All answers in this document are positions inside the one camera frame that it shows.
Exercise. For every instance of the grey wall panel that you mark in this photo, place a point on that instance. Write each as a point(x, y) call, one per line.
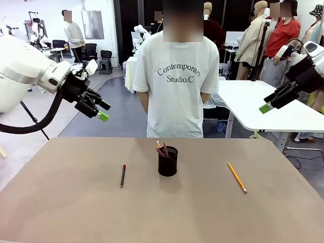
point(92, 24)

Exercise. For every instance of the black slanted tripod leg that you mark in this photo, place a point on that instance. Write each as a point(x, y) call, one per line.
point(35, 121)

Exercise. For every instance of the black stool with bag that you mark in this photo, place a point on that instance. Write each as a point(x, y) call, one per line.
point(105, 63)

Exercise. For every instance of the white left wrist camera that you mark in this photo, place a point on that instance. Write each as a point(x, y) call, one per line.
point(91, 67)

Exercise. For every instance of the person in white T-shirt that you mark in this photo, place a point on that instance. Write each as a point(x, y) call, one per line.
point(177, 88)

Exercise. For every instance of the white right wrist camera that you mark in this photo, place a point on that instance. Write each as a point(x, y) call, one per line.
point(282, 51)

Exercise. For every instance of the light wooden strip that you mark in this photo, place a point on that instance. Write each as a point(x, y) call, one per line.
point(3, 152)

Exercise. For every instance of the person in maroon shirt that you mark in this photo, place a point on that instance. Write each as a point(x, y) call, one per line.
point(215, 30)

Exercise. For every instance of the black camera tripod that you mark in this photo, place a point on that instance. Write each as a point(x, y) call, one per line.
point(260, 50)

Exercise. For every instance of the mannequin in beige coat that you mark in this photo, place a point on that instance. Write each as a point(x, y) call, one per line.
point(250, 43)

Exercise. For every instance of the yellow pencil with pink eraser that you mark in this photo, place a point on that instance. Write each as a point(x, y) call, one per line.
point(158, 143)
point(237, 178)

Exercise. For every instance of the black pen with red cap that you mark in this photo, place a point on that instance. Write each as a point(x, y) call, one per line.
point(123, 176)

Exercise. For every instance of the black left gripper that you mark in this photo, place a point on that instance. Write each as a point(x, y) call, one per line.
point(74, 88)

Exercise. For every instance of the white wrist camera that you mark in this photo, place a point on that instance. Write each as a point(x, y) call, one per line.
point(282, 51)
point(91, 67)

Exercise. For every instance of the person in red shirt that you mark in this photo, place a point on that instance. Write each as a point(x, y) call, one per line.
point(282, 40)

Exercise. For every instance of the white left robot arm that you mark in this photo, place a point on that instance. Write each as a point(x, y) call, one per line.
point(20, 71)

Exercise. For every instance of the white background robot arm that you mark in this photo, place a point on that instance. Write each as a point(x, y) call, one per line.
point(139, 35)
point(38, 30)

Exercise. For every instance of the black mesh pen holder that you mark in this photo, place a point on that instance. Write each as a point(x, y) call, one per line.
point(167, 163)

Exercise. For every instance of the person in white long sleeves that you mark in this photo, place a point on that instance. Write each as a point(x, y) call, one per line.
point(74, 35)

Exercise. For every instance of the black office chair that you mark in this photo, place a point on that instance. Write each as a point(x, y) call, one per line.
point(91, 50)

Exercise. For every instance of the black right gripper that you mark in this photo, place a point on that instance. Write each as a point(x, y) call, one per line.
point(307, 76)

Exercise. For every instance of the person in black shirt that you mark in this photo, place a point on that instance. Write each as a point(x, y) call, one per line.
point(157, 25)

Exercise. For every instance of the table with white cloth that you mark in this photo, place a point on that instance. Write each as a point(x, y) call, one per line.
point(130, 73)

